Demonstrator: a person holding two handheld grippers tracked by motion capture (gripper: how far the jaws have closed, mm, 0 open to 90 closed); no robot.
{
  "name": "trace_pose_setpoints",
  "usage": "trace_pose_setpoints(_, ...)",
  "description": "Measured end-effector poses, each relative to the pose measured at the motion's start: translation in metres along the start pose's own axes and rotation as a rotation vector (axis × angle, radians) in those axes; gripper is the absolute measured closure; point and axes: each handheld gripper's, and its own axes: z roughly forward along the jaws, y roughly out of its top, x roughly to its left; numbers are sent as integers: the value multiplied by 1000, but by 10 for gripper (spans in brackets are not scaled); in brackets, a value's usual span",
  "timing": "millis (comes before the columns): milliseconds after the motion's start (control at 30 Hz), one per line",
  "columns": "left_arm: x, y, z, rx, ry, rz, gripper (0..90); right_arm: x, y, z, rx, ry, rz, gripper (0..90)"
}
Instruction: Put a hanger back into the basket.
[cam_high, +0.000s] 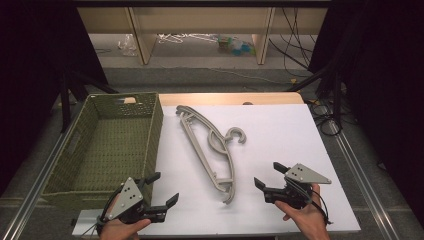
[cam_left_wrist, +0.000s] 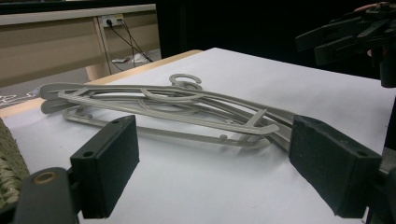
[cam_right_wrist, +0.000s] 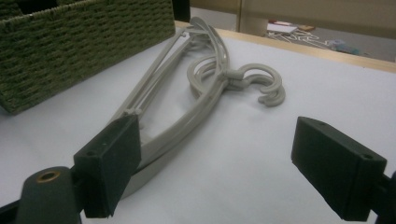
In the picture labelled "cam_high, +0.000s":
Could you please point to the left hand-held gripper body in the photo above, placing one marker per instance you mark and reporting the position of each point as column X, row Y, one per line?
column 128, row 196

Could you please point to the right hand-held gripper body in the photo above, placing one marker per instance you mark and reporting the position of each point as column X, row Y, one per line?
column 301, row 175

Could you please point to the green woven basket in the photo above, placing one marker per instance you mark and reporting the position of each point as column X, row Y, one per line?
column 113, row 146

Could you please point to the grey plastic clothes hanger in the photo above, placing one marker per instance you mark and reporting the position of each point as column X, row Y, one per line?
column 200, row 150

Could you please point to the person's left hand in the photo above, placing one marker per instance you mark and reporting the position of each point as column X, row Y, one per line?
column 120, row 230

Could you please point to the person's right hand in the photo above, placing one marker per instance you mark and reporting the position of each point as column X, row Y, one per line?
column 306, row 220

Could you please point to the white table sheet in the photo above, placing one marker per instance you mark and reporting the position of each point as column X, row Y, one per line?
column 283, row 133

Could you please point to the black stand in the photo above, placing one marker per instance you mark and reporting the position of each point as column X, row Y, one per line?
column 65, row 100
column 337, row 93

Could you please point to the black curtain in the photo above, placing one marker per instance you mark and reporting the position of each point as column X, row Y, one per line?
column 30, row 83
column 390, row 100

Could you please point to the colourful plastic toys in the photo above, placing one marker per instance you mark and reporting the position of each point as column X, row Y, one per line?
column 235, row 46

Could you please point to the clear plastic bag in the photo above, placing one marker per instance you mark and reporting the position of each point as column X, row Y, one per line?
column 128, row 45

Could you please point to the light wooden shelf unit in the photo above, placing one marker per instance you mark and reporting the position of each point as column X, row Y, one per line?
column 140, row 40

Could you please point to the bundle of white hangers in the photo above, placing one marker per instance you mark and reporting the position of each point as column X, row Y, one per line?
column 171, row 38

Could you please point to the aluminium table rail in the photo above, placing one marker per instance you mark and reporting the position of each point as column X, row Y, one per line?
column 363, row 180
column 36, row 193

